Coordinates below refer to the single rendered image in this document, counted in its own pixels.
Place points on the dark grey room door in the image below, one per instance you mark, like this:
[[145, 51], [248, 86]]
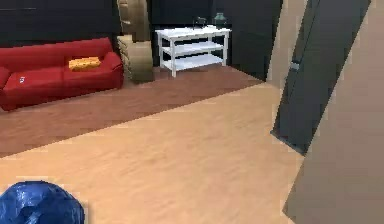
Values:
[[316, 73]]

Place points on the dark small pot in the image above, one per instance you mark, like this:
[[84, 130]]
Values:
[[200, 21]]

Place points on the yellow cushion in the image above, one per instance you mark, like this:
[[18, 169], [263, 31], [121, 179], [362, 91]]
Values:
[[84, 63]]

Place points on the teal glass vase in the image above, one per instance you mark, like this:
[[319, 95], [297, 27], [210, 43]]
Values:
[[220, 19]]

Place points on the blue shiny round object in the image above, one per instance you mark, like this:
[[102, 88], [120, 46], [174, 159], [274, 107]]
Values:
[[38, 205]]

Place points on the red sofa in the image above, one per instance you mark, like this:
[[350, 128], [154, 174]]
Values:
[[40, 80]]

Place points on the white shelf table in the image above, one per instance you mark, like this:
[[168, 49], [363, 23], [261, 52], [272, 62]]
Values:
[[191, 46]]

